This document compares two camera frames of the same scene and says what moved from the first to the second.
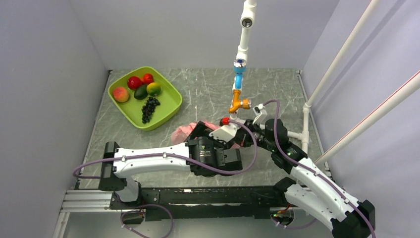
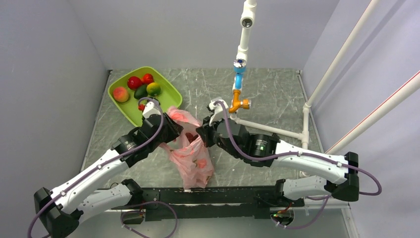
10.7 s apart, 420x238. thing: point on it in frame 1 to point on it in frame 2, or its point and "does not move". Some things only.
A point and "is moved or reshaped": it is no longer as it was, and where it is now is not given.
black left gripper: x=201 y=130 to x=175 y=129
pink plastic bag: x=181 y=134 is moved or reshaped
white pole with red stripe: x=408 y=89 does not move
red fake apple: x=133 y=83 does not move
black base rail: x=256 y=201 does not move
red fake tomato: x=147 y=79 does not move
